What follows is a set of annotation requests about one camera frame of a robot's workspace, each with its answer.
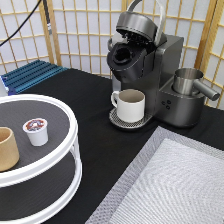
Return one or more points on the grey pod coffee machine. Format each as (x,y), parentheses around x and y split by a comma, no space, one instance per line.
(143,58)

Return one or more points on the white coffee pod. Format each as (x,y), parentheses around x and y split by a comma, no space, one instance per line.
(36,130)

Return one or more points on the white ceramic mug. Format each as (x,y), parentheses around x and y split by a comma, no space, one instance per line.
(129,104)

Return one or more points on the steel milk frother jug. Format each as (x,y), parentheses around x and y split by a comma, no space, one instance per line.
(187,81)

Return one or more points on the wooden shoji screen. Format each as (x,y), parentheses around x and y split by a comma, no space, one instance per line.
(74,34)

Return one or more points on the white two-tier round shelf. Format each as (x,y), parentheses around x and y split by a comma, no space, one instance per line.
(46,177)

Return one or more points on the blue ribbed metal block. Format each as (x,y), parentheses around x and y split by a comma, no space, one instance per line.
(29,75)

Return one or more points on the grey woven placemat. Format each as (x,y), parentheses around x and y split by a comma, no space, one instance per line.
(172,180)

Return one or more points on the tan wooden cup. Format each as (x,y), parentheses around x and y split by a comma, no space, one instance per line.
(9,154)

